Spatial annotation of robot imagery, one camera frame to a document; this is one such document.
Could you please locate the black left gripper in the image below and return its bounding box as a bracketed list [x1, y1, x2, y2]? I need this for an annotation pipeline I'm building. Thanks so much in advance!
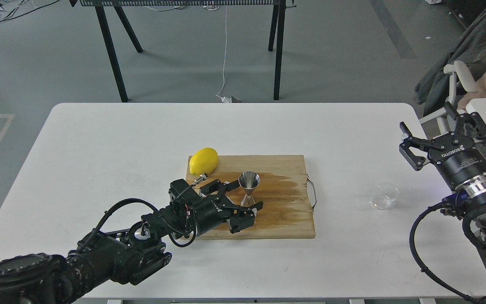
[168, 179, 264, 236]

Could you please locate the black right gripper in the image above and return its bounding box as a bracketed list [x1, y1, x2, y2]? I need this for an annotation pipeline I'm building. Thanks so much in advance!
[399, 101, 486, 193]

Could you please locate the steel jigger measuring cup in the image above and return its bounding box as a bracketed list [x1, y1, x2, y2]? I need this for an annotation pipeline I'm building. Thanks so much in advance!
[238, 171, 260, 206]

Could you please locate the small clear glass cup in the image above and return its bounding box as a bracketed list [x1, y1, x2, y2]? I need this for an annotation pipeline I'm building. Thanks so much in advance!
[371, 183, 399, 210]

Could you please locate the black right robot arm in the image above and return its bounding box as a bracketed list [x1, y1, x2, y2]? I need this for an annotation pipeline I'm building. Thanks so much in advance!
[399, 102, 486, 304]

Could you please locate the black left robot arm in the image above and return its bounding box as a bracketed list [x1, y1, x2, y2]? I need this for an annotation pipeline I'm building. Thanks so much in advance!
[0, 174, 264, 304]

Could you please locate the yellow lemon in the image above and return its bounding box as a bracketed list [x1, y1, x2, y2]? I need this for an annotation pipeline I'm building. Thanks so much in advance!
[189, 147, 219, 176]

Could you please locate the wooden cutting board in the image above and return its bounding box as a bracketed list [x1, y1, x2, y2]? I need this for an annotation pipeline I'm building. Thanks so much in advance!
[200, 155, 316, 240]

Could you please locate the white office chair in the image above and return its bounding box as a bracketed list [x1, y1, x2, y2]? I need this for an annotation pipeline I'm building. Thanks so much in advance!
[419, 60, 478, 134]

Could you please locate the dark grey jacket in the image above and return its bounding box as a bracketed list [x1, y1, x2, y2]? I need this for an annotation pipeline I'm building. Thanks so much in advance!
[413, 8, 486, 116]

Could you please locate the white hanging cable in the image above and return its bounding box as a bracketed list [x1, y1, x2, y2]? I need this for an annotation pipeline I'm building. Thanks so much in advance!
[216, 5, 240, 103]

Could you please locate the black metal table frame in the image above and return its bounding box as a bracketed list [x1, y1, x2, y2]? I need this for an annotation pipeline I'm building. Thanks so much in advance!
[70, 0, 296, 103]

